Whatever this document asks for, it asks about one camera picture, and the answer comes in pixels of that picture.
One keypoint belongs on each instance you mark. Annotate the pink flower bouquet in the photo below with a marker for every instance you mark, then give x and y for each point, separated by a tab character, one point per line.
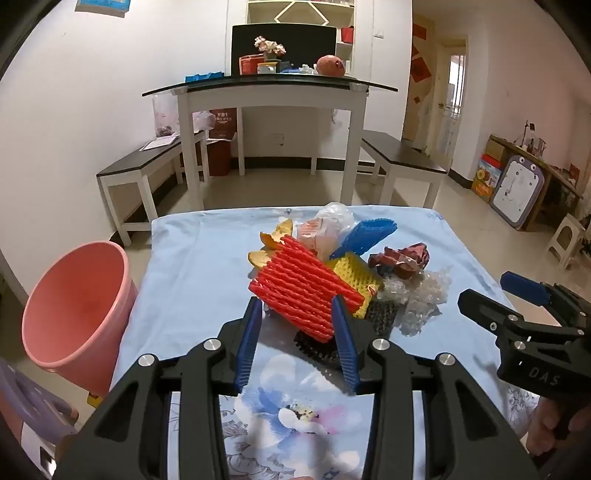
268	46

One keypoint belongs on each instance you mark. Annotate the white door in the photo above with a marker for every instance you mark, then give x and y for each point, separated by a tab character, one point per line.
445	101

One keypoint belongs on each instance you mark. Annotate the white plastic stool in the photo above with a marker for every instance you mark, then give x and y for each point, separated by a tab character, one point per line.
565	235

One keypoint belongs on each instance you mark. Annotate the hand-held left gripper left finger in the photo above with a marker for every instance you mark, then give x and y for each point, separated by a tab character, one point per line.
247	341

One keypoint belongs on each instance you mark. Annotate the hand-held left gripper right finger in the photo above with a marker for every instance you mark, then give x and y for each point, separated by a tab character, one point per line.
347	346

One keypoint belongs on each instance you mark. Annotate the red tin box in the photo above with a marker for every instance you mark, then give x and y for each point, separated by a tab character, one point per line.
250	64

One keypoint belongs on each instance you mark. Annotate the white red-print plastic bag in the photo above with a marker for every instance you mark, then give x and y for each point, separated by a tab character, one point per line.
203	122

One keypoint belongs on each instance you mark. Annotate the brown paper bag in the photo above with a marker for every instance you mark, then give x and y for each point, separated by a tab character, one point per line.
224	123

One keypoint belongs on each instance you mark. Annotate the white bench with papers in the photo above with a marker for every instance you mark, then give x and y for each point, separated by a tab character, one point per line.
134	164

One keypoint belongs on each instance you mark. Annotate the black television screen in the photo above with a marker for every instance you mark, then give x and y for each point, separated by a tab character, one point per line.
304	41

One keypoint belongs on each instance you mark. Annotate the black foam fruit net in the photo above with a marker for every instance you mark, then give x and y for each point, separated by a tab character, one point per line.
385	316

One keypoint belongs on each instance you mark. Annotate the grey drawing board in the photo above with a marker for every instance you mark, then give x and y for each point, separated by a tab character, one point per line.
517	191

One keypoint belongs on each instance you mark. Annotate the red wall decoration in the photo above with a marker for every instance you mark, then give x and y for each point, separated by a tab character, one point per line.
421	70

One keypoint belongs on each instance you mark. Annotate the crumpled red paper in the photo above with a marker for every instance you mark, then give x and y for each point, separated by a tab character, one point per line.
401	258

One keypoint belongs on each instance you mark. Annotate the person's right hand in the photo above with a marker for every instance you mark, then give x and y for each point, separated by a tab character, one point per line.
540	429

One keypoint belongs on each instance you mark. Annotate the cardboard box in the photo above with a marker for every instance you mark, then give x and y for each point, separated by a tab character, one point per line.
494	148

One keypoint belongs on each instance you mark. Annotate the yellow foam fruit net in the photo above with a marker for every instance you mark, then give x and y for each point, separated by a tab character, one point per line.
353	272

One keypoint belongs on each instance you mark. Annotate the wooden side desk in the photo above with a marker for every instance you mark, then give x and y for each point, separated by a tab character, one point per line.
561	177

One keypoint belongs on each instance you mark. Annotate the pink plastic bucket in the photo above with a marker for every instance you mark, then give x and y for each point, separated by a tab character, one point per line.
78	304

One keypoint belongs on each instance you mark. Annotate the pomelo peel piece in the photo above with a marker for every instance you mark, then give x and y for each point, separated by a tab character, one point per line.
259	258
279	235

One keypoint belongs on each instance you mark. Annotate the small yellow box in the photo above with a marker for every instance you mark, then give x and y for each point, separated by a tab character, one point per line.
95	399

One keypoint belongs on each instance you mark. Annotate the white glass-top dining table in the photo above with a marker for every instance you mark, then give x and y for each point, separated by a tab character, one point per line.
277	94

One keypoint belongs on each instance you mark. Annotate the blue floral cloth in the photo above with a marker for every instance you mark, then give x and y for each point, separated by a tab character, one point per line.
194	258

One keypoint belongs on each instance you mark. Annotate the empty white bench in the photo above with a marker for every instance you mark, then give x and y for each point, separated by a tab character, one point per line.
401	154

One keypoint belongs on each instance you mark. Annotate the clear plastic bag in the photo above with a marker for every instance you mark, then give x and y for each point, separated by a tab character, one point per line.
165	115

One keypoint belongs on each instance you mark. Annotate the clear bubble wrap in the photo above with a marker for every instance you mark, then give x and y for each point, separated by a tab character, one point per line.
415	295

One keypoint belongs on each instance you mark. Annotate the blue shopping bag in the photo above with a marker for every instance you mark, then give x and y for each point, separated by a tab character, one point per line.
203	77

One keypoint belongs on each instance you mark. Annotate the red foam fruit net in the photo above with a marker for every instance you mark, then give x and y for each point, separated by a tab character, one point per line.
295	281

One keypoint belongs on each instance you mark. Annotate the colourful toy box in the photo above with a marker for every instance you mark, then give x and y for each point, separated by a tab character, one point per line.
484	180

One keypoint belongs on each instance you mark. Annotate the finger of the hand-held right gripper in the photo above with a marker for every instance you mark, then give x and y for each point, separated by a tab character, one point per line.
524	286
485	309

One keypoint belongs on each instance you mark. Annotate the white paper sheets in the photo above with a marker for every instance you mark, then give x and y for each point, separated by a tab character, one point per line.
159	142

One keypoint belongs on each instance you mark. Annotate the wall poster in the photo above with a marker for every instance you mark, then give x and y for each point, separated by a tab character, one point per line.
101	7

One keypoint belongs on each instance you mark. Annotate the white wall shelf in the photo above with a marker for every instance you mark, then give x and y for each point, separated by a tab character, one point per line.
344	18

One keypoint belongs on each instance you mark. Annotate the purple plastic stool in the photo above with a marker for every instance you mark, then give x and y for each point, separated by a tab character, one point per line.
27	401

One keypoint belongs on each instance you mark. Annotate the blue foam fruit net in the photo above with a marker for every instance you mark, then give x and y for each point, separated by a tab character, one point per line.
369	230

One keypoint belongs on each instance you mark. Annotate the red box on shelf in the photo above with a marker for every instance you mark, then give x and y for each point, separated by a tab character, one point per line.
347	34

